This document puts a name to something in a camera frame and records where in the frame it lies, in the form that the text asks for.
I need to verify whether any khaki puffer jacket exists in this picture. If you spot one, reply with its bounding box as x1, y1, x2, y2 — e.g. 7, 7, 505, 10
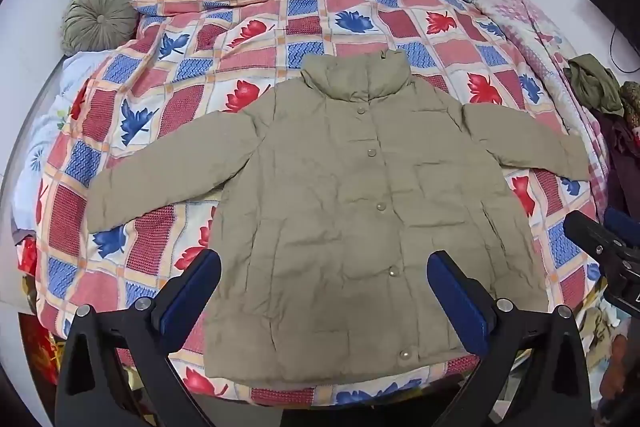
86, 51, 589, 386

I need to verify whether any olive green crumpled garment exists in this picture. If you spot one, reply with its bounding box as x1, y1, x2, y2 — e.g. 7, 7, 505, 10
564, 54, 624, 117

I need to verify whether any pink floral blanket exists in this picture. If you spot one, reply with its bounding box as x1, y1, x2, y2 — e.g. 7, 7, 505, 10
458, 0, 591, 108

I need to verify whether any round green pleated cushion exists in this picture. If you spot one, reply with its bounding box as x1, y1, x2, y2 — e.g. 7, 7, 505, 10
61, 0, 138, 56

